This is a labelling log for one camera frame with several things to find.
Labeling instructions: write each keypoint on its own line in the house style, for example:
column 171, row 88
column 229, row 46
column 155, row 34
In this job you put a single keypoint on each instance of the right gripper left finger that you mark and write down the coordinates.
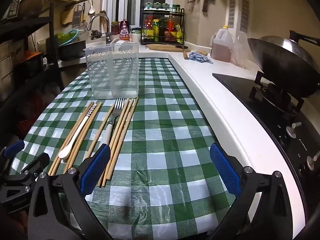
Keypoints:
column 58, row 209

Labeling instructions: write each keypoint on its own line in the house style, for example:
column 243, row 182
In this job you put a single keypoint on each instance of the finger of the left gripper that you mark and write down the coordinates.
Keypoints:
column 37, row 165
column 11, row 151

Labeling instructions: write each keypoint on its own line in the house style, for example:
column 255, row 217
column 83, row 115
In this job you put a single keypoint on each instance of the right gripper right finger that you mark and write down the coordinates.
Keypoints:
column 261, row 209

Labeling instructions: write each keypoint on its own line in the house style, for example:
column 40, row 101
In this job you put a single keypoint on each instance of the white striped spoon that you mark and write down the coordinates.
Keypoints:
column 65, row 152

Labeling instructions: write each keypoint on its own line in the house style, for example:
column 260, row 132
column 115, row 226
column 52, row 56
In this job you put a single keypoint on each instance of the white handled fork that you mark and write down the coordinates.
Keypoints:
column 119, row 105

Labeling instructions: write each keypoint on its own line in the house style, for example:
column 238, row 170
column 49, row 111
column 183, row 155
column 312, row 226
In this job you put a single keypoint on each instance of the chrome kitchen faucet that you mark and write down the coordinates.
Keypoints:
column 99, row 27

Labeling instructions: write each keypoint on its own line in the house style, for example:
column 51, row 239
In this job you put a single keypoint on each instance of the black gas stove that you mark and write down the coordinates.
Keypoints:
column 293, row 133

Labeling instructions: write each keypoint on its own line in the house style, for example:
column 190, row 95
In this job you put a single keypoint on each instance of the green checkered tablecloth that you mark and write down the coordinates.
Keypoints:
column 164, row 184

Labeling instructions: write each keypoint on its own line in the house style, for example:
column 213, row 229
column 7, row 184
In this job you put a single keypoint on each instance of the black cooking pot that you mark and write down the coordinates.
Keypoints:
column 71, row 51

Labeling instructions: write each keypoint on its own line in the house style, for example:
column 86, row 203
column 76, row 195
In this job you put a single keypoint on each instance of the clear plastic utensil holder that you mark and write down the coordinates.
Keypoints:
column 113, row 70

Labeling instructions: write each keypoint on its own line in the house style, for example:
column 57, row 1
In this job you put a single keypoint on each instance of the black shelf unit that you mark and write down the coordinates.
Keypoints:
column 20, row 31

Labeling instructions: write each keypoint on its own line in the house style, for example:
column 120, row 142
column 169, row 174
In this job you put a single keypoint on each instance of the green and blue basins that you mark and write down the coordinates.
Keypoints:
column 63, row 39

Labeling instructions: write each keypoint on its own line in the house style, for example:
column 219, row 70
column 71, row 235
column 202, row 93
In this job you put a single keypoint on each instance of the dark bowl on shelf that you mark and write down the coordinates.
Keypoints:
column 29, row 9

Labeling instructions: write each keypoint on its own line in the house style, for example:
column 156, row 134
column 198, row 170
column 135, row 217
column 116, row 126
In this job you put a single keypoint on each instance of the white dish in sink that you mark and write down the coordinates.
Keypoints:
column 118, row 41

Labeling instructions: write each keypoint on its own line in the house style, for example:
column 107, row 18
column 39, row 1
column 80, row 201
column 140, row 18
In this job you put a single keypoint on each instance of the microwave oven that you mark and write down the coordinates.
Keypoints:
column 12, row 11

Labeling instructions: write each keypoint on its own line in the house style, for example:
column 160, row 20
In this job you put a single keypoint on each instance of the clear plastic bag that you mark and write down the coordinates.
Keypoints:
column 241, row 54

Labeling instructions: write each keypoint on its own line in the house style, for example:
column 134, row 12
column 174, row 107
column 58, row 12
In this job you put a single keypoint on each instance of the metal grater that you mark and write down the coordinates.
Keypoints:
column 77, row 15

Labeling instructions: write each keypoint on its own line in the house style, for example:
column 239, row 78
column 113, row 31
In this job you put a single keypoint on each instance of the pink dish soap bottle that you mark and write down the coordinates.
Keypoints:
column 124, row 31

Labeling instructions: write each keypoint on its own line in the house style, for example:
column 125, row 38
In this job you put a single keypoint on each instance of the white hanging ladle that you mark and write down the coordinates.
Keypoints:
column 91, row 10

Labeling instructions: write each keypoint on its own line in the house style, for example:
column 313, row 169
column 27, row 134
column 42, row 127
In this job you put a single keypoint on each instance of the white lidded jar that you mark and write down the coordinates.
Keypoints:
column 136, row 36

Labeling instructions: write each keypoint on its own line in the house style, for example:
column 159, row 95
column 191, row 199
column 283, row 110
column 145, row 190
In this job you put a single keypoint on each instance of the blue rag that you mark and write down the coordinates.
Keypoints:
column 198, row 57

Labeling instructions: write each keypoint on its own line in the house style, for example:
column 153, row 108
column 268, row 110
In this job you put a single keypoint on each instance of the steel wok lid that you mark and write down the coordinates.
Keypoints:
column 292, row 45

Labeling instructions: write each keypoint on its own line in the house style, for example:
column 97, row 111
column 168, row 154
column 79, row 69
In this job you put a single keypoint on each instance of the plastic oil jug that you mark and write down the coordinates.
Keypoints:
column 222, row 45

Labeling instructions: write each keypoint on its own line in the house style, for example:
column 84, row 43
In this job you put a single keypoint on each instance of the round wooden cutting board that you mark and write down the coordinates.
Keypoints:
column 167, row 48

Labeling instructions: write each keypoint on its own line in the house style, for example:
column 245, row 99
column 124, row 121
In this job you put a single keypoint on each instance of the black spice rack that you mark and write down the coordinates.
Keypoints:
column 162, row 23

